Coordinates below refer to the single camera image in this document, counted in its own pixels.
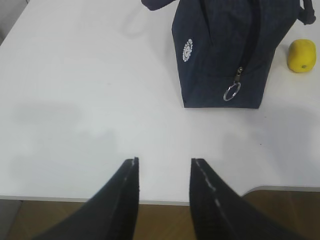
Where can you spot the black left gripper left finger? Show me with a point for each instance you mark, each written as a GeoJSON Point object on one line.
{"type": "Point", "coordinates": [111, 214]}

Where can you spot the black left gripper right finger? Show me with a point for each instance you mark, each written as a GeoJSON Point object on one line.
{"type": "Point", "coordinates": [219, 213]}

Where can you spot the dark navy lunch bag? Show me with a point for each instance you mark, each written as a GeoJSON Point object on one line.
{"type": "Point", "coordinates": [224, 48]}

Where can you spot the yellow lemon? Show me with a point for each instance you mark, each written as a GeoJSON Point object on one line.
{"type": "Point", "coordinates": [302, 56]}

